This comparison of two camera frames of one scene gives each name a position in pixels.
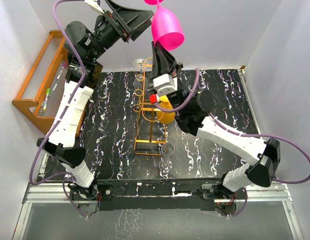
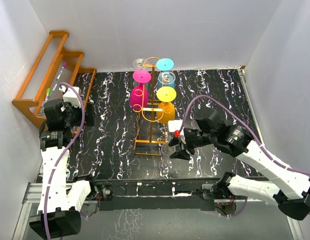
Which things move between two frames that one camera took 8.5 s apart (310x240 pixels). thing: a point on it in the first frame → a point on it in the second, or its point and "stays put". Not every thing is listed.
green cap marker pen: (48, 91) stays put
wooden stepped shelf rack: (42, 98) stays put
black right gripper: (163, 63) → (182, 154)
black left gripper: (129, 23) → (89, 117)
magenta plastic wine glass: (166, 27) → (138, 96)
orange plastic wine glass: (163, 117) stays put
